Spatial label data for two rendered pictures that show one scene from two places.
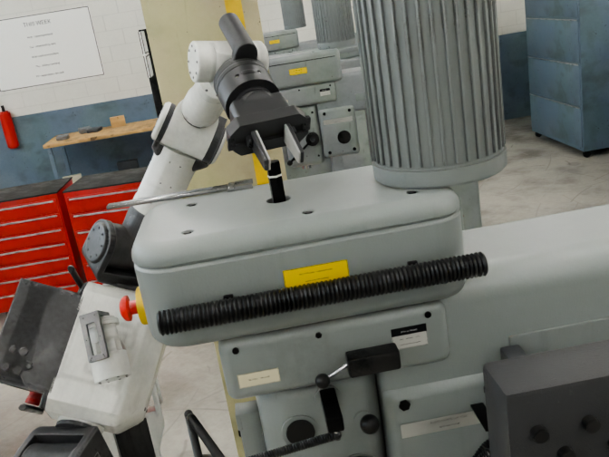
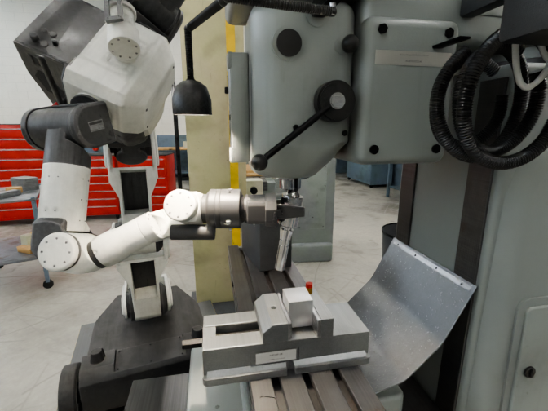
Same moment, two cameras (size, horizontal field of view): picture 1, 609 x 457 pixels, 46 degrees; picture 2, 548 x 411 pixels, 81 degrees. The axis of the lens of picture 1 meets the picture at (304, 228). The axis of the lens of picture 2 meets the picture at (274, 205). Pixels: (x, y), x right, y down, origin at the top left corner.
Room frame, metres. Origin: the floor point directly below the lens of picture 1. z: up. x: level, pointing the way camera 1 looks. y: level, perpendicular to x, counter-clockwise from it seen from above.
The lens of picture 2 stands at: (0.35, 0.16, 1.41)
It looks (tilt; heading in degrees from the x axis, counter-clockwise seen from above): 14 degrees down; 352
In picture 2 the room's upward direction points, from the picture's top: straight up
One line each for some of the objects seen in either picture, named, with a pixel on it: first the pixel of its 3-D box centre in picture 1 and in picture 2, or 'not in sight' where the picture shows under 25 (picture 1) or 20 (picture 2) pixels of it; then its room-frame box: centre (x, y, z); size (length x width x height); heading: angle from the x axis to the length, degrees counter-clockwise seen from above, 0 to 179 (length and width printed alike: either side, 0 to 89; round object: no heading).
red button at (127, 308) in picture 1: (130, 307); not in sight; (1.03, 0.28, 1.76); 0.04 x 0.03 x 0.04; 3
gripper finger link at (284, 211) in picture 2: not in sight; (290, 212); (1.01, 0.04, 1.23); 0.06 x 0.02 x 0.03; 83
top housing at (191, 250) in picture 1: (296, 247); not in sight; (1.04, 0.02, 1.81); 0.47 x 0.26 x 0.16; 93
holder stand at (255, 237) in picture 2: not in sight; (265, 232); (1.50, 0.04, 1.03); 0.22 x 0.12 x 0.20; 14
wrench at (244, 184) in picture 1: (179, 194); not in sight; (1.16, 0.19, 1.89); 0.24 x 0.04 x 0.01; 90
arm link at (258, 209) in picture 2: not in sight; (249, 209); (1.05, 0.12, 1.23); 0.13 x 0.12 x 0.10; 173
